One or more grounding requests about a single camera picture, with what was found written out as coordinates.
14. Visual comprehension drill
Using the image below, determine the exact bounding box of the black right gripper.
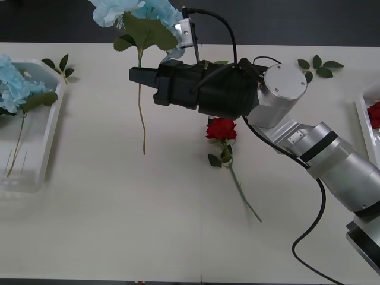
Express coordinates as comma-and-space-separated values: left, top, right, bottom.
129, 60, 206, 112

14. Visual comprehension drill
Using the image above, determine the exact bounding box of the red rose with green stem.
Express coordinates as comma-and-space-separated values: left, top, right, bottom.
205, 116, 263, 223
367, 100, 380, 129

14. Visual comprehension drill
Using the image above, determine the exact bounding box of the shallow white box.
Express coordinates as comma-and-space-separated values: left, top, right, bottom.
355, 84, 380, 170
0, 58, 65, 194

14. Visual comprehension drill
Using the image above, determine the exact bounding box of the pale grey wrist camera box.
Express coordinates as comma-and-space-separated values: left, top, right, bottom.
173, 18, 199, 50

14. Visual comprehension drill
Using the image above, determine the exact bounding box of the black camera cable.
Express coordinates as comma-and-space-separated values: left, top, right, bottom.
182, 8, 342, 285

